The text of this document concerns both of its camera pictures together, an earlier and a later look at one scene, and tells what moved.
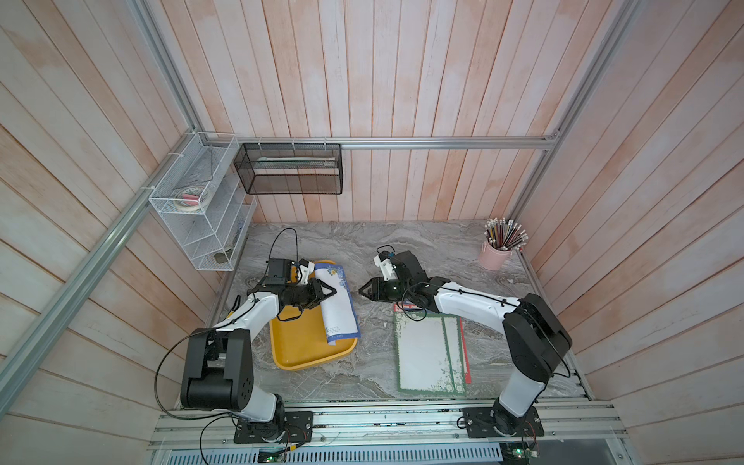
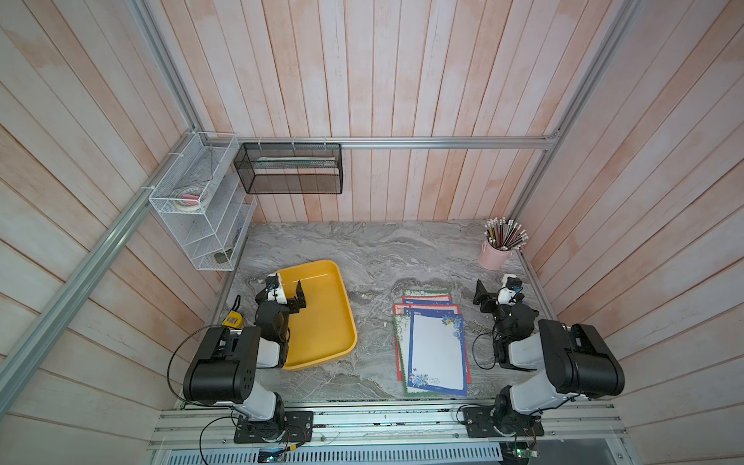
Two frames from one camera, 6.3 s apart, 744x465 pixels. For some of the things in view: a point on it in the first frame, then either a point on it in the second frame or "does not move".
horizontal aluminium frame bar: (465, 142) does not move
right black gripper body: (391, 291) to (502, 313)
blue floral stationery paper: (338, 311) to (436, 351)
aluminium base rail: (434, 424) does not move
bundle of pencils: (503, 233) does not move
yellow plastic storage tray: (299, 337) does not move
